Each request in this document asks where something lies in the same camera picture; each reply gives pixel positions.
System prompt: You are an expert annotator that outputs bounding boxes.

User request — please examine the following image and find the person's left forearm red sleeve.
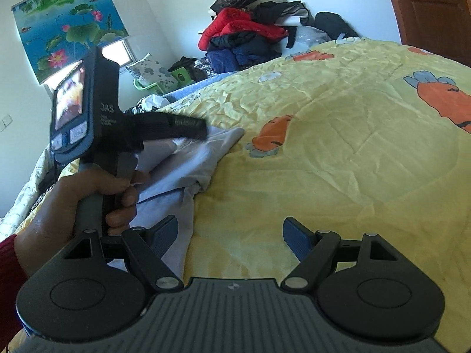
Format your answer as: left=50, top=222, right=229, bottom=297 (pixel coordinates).
left=0, top=233, right=23, bottom=341

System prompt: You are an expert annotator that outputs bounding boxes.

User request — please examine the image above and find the black and white printed cloth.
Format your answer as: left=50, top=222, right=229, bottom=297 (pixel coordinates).
left=123, top=95, right=170, bottom=115

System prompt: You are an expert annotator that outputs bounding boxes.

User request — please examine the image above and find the blue bed sheet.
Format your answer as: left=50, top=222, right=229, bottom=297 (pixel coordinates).
left=162, top=71, right=236, bottom=104

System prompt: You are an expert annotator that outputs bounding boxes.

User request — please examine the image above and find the person's left hand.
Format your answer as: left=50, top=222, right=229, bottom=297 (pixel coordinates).
left=14, top=165, right=152, bottom=278

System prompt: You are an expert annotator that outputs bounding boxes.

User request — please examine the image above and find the yellow carrot print blanket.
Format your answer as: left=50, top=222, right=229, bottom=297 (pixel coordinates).
left=0, top=38, right=471, bottom=353

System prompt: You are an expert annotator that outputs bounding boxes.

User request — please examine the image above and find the brown wooden door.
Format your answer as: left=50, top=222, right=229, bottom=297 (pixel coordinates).
left=381, top=0, right=471, bottom=67

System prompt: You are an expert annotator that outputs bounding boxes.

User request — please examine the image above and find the black clothes pile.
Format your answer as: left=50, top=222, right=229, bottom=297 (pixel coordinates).
left=210, top=0, right=314, bottom=49

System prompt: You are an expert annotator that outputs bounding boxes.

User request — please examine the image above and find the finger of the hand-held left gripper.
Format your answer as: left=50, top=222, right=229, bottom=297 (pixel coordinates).
left=133, top=113, right=207, bottom=143

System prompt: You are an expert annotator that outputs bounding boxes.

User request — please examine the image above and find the green plastic chair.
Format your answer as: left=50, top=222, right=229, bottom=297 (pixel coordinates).
left=132, top=64, right=195, bottom=95

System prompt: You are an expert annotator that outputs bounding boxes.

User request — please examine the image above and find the dark cloth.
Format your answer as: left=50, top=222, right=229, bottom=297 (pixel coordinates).
left=167, top=56, right=215, bottom=82

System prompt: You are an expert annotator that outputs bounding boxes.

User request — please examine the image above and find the clear plastic bag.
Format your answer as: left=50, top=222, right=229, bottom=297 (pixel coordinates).
left=295, top=26, right=332, bottom=49

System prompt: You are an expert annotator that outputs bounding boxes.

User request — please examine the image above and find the dark blue jacket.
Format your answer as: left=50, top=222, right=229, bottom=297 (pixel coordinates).
left=205, top=31, right=285, bottom=72

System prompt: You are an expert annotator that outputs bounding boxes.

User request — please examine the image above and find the lotus print roller blind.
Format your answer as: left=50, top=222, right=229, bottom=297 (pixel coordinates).
left=11, top=0, right=130, bottom=85

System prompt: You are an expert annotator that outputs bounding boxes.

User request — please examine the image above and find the window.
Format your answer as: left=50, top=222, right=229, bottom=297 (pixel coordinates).
left=43, top=39, right=137, bottom=98

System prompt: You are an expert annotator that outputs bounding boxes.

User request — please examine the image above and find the leaf print pillow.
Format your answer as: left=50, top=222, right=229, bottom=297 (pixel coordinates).
left=124, top=53, right=174, bottom=86

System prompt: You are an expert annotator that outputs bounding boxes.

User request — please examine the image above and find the black bag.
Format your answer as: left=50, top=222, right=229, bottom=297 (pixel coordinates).
left=314, top=12, right=360, bottom=40

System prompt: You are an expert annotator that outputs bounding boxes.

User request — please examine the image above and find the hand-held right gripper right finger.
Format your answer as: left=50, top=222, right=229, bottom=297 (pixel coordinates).
left=281, top=218, right=404, bottom=290

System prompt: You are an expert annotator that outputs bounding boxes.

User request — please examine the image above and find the white small garment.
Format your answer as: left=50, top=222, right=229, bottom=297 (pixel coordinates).
left=110, top=126, right=246, bottom=281

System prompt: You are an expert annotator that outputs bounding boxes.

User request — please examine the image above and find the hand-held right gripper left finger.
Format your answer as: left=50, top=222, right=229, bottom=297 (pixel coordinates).
left=62, top=215, right=185, bottom=291

